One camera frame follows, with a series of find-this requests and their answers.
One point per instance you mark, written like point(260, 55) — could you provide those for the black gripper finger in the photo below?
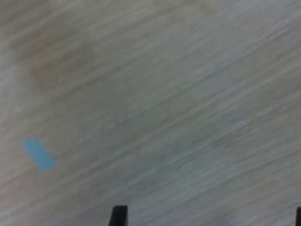
point(299, 217)
point(118, 216)

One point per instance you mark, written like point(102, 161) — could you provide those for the blue tape patch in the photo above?
point(38, 153)

